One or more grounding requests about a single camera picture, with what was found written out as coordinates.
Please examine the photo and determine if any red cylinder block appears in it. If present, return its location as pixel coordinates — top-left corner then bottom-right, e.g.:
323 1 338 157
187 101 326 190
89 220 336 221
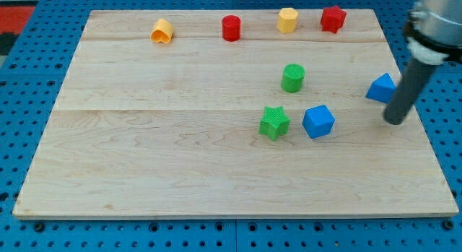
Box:
222 15 241 42

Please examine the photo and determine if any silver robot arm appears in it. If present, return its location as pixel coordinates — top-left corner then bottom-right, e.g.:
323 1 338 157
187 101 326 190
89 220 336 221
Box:
404 0 461 66

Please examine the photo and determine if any wooden board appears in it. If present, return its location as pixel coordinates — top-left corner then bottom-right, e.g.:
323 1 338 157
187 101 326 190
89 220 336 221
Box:
12 9 458 220

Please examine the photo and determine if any green star block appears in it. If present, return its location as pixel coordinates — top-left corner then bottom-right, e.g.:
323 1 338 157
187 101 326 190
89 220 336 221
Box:
258 106 290 141

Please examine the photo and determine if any green cylinder block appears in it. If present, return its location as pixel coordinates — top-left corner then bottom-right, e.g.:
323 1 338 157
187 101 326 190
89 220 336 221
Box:
281 64 305 93

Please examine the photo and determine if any yellow hexagon block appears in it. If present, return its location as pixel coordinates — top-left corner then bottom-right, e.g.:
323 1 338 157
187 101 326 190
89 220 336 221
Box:
276 8 299 33

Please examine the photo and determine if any blue cube block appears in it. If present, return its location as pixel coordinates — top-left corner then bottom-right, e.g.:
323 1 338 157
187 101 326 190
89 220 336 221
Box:
302 105 335 139

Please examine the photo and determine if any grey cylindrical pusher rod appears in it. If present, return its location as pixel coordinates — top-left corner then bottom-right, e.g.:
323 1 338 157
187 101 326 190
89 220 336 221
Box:
383 57 437 125

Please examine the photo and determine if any blue triangle block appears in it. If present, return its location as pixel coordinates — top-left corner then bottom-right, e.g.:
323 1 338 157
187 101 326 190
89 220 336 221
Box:
366 73 396 103

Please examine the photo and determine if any red star block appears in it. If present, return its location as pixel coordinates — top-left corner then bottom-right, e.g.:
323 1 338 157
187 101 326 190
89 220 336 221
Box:
320 6 347 34

